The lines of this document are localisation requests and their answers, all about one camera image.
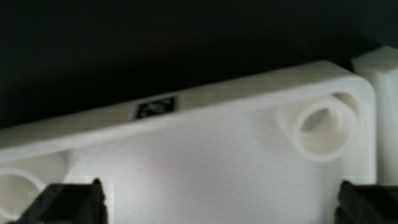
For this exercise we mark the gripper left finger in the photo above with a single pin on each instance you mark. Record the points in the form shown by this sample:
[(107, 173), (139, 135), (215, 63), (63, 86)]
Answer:
[(70, 204)]

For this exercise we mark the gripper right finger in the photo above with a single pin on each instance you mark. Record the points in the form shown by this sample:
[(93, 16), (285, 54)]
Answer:
[(368, 204)]

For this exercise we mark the white desk top panel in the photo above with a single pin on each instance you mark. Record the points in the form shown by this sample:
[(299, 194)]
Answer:
[(223, 155)]

